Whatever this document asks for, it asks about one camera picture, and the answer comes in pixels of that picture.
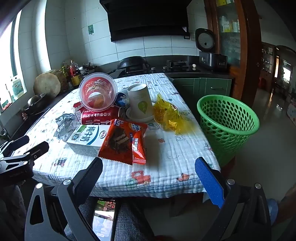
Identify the row of condiment bottles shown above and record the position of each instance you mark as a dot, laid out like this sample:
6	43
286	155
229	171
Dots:
74	74

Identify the window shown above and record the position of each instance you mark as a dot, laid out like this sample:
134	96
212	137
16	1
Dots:
9	60

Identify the black gas stove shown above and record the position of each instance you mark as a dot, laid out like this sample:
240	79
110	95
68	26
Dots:
178	66

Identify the round wooden chopping block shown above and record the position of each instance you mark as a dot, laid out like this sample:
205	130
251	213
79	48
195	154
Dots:
46	84

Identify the red drink carton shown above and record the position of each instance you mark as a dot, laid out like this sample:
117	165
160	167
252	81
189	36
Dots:
92	115

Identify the dotted play fence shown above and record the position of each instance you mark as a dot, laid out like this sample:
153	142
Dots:
291	111

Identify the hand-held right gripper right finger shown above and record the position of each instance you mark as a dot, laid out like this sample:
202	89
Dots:
209	178

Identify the grey crumpled plastic bag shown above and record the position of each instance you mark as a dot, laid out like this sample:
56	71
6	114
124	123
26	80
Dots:
66	125

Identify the green plastic basket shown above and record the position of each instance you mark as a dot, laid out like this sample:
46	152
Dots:
231	139

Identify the wooden glass cabinet door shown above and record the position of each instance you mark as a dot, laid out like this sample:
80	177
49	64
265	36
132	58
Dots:
245	46

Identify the blue white wrapper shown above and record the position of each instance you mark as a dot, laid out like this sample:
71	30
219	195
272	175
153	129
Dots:
121	99

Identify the small red snack packet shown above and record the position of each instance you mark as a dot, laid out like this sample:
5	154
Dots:
138	150

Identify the black wok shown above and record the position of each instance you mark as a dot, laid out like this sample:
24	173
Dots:
131	61

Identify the blue fabric item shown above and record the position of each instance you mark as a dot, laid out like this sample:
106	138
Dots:
272	208

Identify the white paper cup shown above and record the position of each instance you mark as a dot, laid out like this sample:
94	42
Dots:
138	97

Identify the red plastic noodle bowl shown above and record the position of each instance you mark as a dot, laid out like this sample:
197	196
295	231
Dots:
87	85

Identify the yellow plastic wrapper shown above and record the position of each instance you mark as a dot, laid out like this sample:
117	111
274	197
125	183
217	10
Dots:
166	113

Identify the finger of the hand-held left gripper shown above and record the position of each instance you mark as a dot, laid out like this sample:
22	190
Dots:
38	148
20	141

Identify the white milk carton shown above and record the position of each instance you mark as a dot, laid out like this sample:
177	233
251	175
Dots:
87	139

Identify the black rice cooker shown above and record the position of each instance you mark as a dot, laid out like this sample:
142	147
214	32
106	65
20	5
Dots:
212	61

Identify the person's grey trouser leg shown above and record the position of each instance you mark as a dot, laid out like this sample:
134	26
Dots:
131	222

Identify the black range hood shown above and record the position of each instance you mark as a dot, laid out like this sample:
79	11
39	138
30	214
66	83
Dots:
148	18

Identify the metal bowl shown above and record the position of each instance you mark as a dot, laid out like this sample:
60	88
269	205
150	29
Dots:
34	103

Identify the white plastic lid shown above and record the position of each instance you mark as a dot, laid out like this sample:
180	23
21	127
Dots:
141	120

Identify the printed white tablecloth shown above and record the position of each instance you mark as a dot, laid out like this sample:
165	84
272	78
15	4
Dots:
166	148

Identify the green kitchen cabinet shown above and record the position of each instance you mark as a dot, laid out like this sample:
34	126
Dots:
208	87

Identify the smartphone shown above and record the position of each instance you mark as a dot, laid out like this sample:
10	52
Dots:
104	222

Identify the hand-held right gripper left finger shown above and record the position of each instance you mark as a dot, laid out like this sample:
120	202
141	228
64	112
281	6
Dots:
89	176

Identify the green wall hook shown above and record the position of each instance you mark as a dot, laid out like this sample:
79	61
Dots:
91	29

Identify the large red snack packet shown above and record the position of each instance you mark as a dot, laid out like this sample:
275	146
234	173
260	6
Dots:
115	148

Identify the wall socket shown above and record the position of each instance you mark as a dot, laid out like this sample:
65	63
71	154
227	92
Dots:
187	37

